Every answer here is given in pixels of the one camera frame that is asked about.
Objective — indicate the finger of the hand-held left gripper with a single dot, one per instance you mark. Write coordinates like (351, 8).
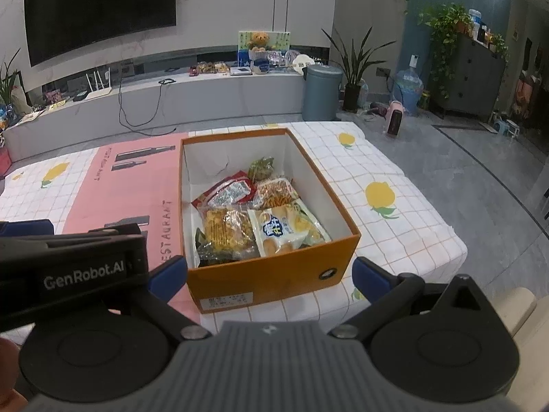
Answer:
(25, 227)

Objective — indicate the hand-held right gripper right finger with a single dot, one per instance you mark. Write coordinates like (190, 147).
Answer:
(369, 279)

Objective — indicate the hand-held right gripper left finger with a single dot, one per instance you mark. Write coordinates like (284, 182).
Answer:
(167, 279)

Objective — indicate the golden fried snack packet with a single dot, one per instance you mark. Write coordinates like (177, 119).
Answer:
(227, 231)

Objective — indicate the yellow white chips bag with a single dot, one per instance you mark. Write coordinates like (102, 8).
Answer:
(287, 227)

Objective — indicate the orange cardboard box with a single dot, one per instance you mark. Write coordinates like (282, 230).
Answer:
(266, 279)

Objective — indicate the red snack packet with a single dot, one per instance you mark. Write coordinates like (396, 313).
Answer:
(227, 193)

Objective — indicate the orange stick snack packet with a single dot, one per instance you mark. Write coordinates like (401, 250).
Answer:
(276, 193)

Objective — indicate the person's left forearm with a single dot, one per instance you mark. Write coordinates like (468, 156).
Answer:
(8, 377)

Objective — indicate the pile of snacks on console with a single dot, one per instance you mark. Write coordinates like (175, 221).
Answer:
(210, 68)

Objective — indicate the pink printed placemat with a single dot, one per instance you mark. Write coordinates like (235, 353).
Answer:
(85, 197)

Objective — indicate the pink storage box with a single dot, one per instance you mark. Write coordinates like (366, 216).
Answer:
(4, 161)

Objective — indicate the green leafy potted plant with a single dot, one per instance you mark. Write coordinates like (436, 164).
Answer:
(10, 90)

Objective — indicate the white router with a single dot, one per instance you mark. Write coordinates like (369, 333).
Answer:
(99, 90)

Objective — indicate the pink space heater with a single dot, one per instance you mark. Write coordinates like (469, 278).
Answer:
(395, 120)

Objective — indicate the grey television console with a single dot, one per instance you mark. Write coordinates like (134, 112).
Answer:
(193, 98)

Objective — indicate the grey-blue trash bin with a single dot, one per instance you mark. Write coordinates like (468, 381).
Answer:
(321, 94)

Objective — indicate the blue water jug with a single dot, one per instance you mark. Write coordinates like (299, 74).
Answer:
(407, 88)

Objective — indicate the tall-leaf plant in black pot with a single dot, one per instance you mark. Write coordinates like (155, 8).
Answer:
(351, 77)

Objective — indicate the grey drawer cabinet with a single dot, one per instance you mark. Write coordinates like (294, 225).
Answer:
(467, 81)

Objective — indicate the blue round tin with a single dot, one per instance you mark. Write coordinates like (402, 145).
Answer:
(260, 67)

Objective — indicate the green picture card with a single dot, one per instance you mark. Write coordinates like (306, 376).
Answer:
(281, 43)

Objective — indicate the brown teddy bear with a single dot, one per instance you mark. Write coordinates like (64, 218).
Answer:
(258, 42)

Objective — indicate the trailing green plant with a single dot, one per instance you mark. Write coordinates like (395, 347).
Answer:
(444, 30)

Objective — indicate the black wall television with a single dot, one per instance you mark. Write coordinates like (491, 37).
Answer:
(98, 8)

